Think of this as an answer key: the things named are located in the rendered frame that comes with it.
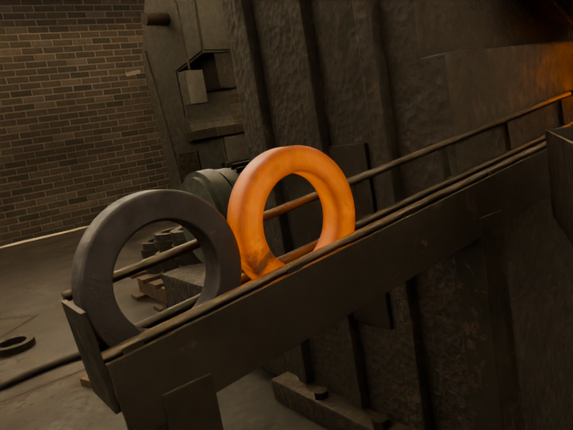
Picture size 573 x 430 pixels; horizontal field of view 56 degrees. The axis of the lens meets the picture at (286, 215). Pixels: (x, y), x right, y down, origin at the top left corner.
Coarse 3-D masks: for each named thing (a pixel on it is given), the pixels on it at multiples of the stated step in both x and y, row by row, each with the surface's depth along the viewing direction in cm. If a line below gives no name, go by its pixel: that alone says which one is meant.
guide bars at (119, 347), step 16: (544, 144) 97; (512, 160) 91; (480, 176) 86; (448, 192) 81; (416, 208) 77; (368, 224) 73; (384, 224) 74; (336, 240) 70; (352, 240) 70; (304, 256) 66; (320, 256) 67; (272, 272) 64; (288, 272) 64; (240, 288) 61; (256, 288) 62; (208, 304) 59; (224, 304) 60; (176, 320) 56; (192, 320) 58; (144, 336) 54; (112, 352) 53; (128, 352) 53
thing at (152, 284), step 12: (180, 228) 253; (156, 240) 267; (168, 240) 264; (180, 240) 243; (144, 252) 284; (156, 252) 283; (192, 252) 243; (168, 264) 265; (180, 264) 249; (132, 276) 292; (144, 276) 284; (156, 276) 281; (144, 288) 296; (156, 288) 263
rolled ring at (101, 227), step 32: (160, 192) 57; (96, 224) 54; (128, 224) 55; (192, 224) 59; (224, 224) 62; (96, 256) 53; (224, 256) 62; (96, 288) 53; (224, 288) 62; (96, 320) 53; (128, 320) 55
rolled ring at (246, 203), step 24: (264, 168) 64; (288, 168) 66; (312, 168) 69; (336, 168) 71; (240, 192) 63; (264, 192) 64; (336, 192) 71; (240, 216) 62; (336, 216) 72; (240, 240) 63; (264, 240) 64; (264, 264) 64
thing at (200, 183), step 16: (240, 160) 214; (192, 176) 207; (208, 176) 198; (224, 176) 202; (192, 192) 205; (208, 192) 195; (224, 192) 194; (224, 208) 192; (192, 240) 215; (176, 272) 235; (192, 272) 231; (176, 288) 229; (192, 288) 215; (176, 304) 233; (272, 368) 177
